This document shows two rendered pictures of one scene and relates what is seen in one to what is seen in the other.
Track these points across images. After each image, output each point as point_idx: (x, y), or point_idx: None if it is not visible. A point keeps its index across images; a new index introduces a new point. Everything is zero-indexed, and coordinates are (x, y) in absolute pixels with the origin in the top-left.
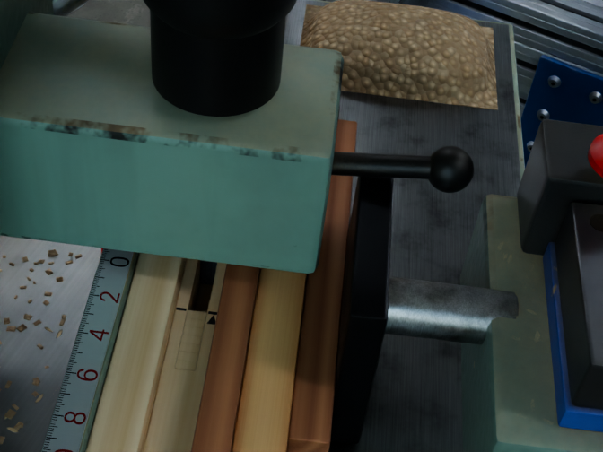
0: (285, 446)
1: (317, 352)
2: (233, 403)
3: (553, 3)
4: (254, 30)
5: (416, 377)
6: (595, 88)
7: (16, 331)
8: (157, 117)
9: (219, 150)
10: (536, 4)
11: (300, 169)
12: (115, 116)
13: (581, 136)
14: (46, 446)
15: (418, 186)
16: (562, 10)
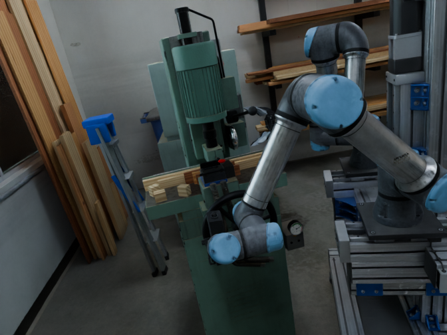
0: (193, 173)
1: None
2: (195, 170)
3: (365, 201)
4: (205, 139)
5: None
6: (360, 220)
7: None
8: (206, 147)
9: (205, 149)
10: (360, 199)
11: (206, 152)
12: (205, 146)
13: (227, 161)
14: (187, 167)
15: (244, 177)
16: (362, 201)
